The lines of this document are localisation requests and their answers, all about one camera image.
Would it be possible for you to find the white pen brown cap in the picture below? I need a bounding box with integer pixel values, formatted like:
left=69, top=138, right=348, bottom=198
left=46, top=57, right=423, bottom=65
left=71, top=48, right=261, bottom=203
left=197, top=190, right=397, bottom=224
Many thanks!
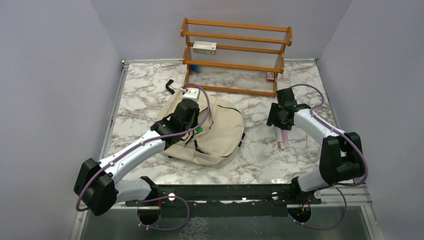
left=275, top=127, right=283, bottom=149

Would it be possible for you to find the pink highlighter pen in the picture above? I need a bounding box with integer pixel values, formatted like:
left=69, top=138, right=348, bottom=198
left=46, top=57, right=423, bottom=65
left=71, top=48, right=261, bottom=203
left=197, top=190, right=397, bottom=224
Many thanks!
left=281, top=130, right=289, bottom=148

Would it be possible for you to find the yellow highlighter pen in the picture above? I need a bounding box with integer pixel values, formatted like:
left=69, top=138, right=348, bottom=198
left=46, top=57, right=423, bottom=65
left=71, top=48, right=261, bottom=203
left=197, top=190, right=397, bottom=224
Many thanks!
left=305, top=134, right=310, bottom=148

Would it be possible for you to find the cream canvas backpack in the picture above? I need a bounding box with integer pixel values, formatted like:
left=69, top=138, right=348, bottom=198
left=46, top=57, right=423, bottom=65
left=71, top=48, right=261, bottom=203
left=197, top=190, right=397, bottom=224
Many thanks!
left=157, top=85, right=245, bottom=167

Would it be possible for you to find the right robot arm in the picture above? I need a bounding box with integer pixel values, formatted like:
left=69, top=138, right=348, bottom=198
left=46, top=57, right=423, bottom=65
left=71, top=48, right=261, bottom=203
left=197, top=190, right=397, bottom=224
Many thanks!
left=266, top=88, right=368, bottom=204

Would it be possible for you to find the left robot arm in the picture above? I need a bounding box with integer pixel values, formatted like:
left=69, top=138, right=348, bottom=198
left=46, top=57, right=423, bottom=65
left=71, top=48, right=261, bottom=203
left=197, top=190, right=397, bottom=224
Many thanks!
left=73, top=97, right=200, bottom=216

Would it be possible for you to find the red white small box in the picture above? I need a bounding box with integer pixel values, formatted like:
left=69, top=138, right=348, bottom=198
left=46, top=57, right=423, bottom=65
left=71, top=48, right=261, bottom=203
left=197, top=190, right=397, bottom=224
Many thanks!
left=266, top=71, right=275, bottom=82

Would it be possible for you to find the orange wooden shelf rack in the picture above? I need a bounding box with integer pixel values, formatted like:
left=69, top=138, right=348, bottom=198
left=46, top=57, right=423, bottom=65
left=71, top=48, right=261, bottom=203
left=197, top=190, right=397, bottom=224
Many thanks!
left=180, top=17, right=293, bottom=97

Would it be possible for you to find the blue small object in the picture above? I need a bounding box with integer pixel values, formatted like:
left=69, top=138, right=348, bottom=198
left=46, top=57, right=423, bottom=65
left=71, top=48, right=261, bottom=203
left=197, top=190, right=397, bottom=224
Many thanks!
left=190, top=65, right=199, bottom=73

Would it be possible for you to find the grey green small box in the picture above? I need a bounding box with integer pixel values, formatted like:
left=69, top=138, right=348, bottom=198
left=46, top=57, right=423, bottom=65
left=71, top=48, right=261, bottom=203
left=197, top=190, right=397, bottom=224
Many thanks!
left=192, top=40, right=217, bottom=55

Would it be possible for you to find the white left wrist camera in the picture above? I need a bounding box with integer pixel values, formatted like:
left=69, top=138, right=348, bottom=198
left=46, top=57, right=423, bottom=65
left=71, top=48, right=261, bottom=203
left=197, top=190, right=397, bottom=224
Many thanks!
left=181, top=87, right=201, bottom=103

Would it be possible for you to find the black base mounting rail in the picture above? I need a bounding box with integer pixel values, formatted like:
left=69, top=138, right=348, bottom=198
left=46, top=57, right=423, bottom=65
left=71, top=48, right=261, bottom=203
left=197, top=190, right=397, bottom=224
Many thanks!
left=125, top=176, right=321, bottom=218

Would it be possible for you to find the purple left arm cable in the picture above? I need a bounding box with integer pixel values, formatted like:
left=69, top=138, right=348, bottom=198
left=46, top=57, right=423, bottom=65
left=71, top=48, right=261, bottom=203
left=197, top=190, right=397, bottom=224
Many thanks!
left=75, top=82, right=212, bottom=232

